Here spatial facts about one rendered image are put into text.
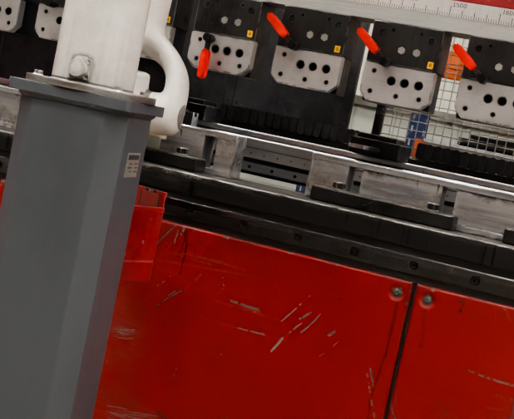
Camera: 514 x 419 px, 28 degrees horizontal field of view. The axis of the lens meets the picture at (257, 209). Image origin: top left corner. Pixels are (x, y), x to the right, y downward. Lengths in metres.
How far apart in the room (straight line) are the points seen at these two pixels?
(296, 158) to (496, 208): 0.58
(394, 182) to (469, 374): 0.42
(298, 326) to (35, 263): 0.76
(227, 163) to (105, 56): 0.84
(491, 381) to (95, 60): 0.99
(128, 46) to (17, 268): 0.35
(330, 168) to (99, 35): 0.84
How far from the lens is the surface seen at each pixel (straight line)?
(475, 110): 2.12
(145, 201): 2.04
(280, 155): 2.51
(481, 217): 2.13
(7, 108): 2.56
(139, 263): 2.00
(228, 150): 2.28
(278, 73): 2.24
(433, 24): 2.17
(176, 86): 1.91
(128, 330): 2.26
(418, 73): 2.15
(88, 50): 1.49
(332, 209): 2.07
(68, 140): 1.47
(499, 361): 2.02
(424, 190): 2.15
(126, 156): 1.50
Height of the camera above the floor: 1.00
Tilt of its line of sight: 5 degrees down
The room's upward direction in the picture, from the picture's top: 12 degrees clockwise
